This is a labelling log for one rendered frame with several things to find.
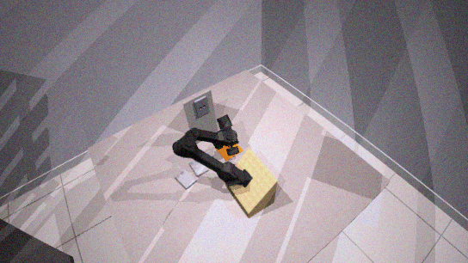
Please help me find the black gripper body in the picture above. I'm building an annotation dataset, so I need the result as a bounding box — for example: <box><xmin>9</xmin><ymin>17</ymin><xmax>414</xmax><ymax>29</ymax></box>
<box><xmin>226</xmin><ymin>143</ymin><xmax>239</xmax><ymax>156</ymax></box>

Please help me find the yellow square mat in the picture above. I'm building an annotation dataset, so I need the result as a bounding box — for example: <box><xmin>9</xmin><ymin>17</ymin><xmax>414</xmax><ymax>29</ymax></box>
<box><xmin>215</xmin><ymin>144</ymin><xmax>243</xmax><ymax>161</ymax></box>

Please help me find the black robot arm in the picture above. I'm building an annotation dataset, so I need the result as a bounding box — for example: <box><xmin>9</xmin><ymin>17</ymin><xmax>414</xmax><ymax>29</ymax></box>
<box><xmin>172</xmin><ymin>114</ymin><xmax>253</xmax><ymax>187</ymax></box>

